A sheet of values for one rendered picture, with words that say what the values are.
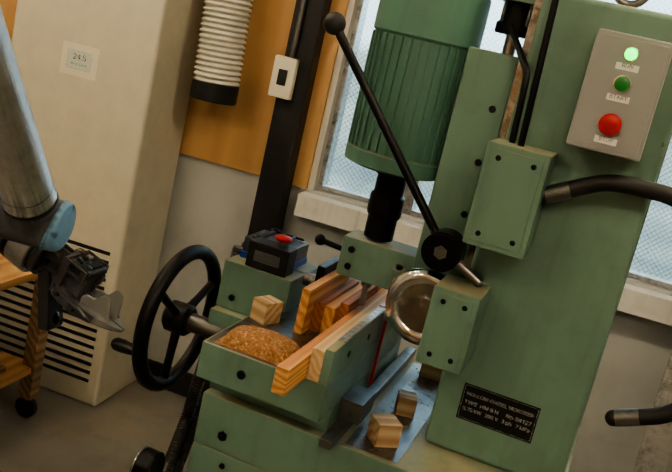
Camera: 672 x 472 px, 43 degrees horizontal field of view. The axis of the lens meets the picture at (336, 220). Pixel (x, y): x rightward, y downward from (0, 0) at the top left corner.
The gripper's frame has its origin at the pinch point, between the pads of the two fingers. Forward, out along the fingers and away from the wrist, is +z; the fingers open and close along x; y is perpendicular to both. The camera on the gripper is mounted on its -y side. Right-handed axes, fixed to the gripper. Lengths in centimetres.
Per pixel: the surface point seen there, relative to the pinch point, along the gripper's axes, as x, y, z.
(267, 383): -14.6, 19.3, 30.9
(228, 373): -14.6, 16.4, 25.1
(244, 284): 8.4, 18.8, 13.5
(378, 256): 7.8, 38.4, 30.8
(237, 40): 120, 30, -60
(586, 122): -6, 76, 46
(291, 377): -21.1, 26.1, 34.4
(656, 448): 68, 21, 98
